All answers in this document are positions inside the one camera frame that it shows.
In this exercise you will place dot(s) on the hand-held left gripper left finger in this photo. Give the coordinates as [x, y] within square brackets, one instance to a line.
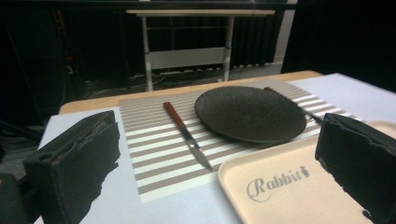
[71, 168]

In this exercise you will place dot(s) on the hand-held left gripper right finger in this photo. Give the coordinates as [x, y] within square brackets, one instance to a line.
[361, 158]

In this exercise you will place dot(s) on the beige plastic tray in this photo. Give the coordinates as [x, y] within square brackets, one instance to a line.
[299, 186]

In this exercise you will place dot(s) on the dark round plate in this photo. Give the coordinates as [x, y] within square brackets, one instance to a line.
[250, 114]

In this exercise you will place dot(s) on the striped placemat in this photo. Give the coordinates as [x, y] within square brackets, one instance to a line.
[162, 149]

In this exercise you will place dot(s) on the white sheet table cover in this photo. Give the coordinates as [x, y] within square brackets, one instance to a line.
[193, 205]

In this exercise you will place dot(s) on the white table with metal legs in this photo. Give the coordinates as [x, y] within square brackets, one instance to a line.
[186, 57]

